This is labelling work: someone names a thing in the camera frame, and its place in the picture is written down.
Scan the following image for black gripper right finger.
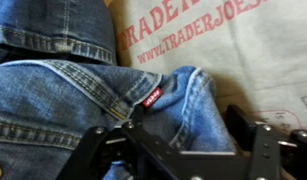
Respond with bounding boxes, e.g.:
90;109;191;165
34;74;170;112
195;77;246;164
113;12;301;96
224;104;307;180

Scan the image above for brown paper grocery bag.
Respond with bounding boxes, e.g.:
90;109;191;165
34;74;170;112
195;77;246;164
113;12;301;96
107;0;307;134

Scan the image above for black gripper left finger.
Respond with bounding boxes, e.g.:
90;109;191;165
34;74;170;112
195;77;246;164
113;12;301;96
56;105;181;180

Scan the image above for blue denim jeans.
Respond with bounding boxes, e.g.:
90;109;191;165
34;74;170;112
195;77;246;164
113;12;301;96
0;0;237;180

